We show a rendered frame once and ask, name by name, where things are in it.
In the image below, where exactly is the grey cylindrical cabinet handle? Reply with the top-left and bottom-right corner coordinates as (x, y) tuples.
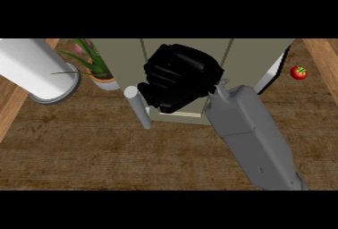
(122, 85), (153, 130)

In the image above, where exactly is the red tomato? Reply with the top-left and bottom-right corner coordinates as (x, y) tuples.
(289, 65), (310, 81)

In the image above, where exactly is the white cylinder with grey rim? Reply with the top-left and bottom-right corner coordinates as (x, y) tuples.
(0, 38), (81, 106)

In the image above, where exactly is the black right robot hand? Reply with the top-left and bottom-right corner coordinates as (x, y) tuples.
(136, 43), (226, 115)

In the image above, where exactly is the green potted plant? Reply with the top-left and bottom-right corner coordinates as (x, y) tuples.
(50, 38), (121, 91)

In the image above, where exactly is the olive grey cabinet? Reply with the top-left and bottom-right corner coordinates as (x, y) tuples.
(88, 38), (295, 126)

